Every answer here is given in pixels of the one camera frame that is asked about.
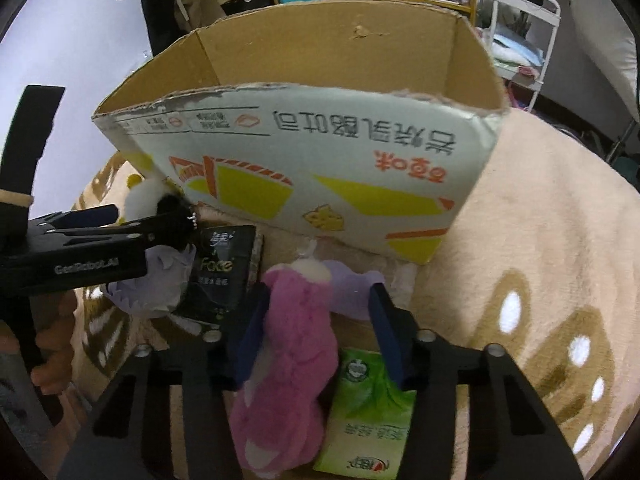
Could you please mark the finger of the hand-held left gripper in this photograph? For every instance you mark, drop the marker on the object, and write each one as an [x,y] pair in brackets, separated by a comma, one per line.
[130,232]
[85,217]

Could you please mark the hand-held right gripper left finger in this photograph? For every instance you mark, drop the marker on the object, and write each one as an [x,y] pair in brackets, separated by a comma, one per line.
[249,332]

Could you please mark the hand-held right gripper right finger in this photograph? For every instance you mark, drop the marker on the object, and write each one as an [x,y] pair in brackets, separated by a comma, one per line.
[389,332]

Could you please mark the yellow white plush toy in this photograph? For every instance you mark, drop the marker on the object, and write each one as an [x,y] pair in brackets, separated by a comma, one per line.
[142,197]

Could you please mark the pink plush toy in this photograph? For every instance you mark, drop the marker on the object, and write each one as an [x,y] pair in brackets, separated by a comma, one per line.
[295,350]

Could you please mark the lavender plush toy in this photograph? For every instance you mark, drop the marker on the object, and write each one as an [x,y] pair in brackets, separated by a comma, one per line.
[350,292]

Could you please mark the purple plush toy white trim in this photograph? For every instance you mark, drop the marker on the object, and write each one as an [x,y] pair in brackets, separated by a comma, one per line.
[150,287]

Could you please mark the black tissue pack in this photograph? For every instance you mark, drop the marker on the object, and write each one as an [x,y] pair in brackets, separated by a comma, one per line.
[220,270]

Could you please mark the green tissue pack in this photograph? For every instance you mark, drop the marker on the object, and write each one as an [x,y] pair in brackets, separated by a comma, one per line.
[365,420]

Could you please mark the printed cardboard box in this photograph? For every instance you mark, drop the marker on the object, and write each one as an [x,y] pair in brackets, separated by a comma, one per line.
[325,185]

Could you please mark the person's left forearm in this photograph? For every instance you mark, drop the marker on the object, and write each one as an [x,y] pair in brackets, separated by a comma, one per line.
[17,405]

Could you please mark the person's left hand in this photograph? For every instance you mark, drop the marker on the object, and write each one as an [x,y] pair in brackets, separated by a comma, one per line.
[55,345]

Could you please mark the beige flower blanket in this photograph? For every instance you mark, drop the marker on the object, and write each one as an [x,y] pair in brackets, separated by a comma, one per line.
[525,220]

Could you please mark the black hanging garment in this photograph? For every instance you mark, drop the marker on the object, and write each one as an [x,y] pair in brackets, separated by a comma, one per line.
[160,25]

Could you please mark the beige hanging coat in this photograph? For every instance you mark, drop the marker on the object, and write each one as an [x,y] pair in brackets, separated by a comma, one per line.
[215,0]

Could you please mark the folded blue white cloths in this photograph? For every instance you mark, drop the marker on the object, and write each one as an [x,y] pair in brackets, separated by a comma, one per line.
[517,47]

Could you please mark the white rolling cart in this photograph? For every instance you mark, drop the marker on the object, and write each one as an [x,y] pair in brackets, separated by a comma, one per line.
[547,10]

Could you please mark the cream padded office chair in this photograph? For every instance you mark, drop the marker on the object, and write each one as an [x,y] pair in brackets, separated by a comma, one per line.
[605,35]

